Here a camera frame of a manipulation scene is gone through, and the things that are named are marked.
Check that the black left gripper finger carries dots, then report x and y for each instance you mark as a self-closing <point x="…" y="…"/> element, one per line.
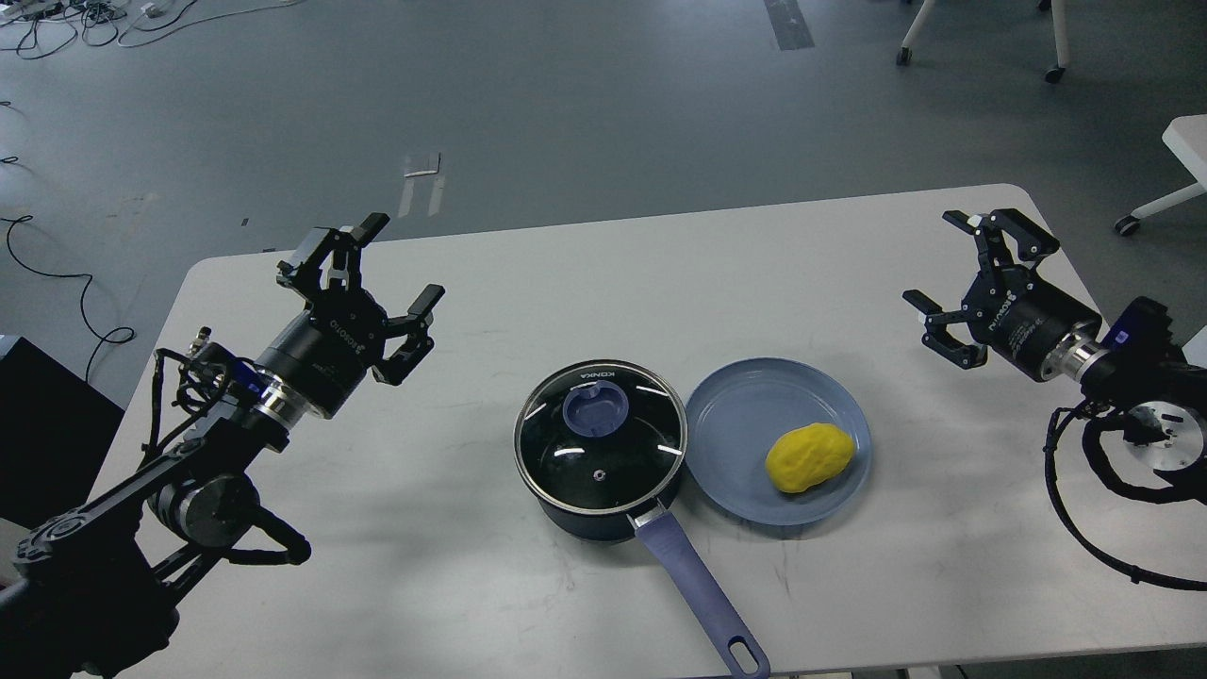
<point x="403" y="343"/>
<point x="325" y="270"/>

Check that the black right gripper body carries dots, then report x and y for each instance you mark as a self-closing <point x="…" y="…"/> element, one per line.
<point x="1026" y="320"/>

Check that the black saucepan purple handle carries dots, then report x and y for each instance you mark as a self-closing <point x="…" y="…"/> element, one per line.
<point x="654" y="525"/>

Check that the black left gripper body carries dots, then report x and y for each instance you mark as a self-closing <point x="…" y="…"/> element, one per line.
<point x="327" y="350"/>

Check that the glass pot lid blue knob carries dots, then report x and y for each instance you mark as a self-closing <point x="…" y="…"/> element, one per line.
<point x="600" y="437"/>

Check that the blue plate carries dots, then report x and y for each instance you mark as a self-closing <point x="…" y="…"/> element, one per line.
<point x="737" y="413"/>

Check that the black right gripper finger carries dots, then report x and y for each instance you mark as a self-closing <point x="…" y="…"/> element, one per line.
<point x="937" y="336"/>
<point x="1007" y="241"/>

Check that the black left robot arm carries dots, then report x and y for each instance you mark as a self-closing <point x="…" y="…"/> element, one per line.
<point x="99" y="585"/>

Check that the black box at left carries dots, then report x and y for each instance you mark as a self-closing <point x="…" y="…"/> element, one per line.
<point x="55" y="433"/>

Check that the grey floor tape strip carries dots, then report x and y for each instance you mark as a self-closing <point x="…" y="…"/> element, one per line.
<point x="790" y="29"/>

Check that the yellow toy potato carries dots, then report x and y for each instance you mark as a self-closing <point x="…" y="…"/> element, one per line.
<point x="804" y="457"/>

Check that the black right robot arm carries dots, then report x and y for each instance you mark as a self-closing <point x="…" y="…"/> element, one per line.
<point x="1142" y="404"/>

